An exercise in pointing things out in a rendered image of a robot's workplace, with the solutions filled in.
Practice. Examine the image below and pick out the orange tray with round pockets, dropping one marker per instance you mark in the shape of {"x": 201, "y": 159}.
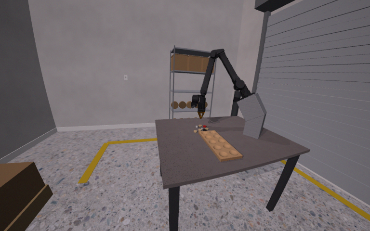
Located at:
{"x": 219, "y": 146}

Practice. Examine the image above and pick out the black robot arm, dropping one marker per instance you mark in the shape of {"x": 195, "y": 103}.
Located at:
{"x": 238, "y": 83}

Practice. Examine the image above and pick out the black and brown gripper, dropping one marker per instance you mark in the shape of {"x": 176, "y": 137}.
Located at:
{"x": 202, "y": 110}

